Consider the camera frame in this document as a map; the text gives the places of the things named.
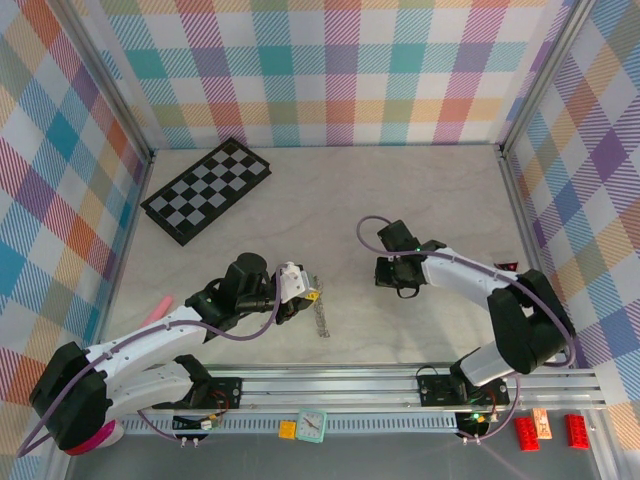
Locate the grey metal coil keyring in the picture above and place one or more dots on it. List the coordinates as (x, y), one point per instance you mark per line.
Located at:
(322, 320)

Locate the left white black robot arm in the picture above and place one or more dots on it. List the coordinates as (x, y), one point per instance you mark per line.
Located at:
(140, 345)

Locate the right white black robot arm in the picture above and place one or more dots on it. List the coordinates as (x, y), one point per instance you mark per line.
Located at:
(465, 272)

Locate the pink marker pen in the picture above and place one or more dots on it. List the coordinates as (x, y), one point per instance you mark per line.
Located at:
(159, 310)

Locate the black grey chessboard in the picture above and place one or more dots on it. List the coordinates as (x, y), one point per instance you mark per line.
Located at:
(210, 185)

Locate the red black triangle piece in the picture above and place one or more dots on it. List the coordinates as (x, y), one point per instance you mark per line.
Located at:
(509, 266)

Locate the teal alarm clock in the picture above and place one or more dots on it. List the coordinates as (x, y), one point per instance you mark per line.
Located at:
(311, 425)

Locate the yellow toy brick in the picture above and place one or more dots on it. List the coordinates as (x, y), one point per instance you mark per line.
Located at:
(287, 430)

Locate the red toy brick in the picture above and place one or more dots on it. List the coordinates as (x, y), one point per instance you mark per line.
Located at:
(578, 431)
(527, 434)

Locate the orange wooden block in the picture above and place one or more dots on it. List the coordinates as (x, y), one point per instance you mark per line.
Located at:
(541, 424)

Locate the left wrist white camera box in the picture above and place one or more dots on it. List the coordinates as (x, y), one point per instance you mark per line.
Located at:
(291, 282)

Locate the aluminium mounting rail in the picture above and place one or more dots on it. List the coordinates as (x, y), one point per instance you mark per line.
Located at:
(325, 387)

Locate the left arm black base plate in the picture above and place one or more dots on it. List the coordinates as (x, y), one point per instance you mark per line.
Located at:
(225, 392)

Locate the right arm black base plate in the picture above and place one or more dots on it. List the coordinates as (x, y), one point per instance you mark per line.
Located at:
(432, 392)

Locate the aluminium table side rail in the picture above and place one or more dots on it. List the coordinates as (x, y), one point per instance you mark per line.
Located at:
(135, 210)
(520, 212)

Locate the black power connector bracket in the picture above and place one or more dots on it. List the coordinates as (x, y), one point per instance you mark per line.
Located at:
(187, 422)
(472, 425)

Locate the aluminium upright frame post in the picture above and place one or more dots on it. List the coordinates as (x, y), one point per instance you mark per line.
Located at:
(111, 85)
(539, 75)

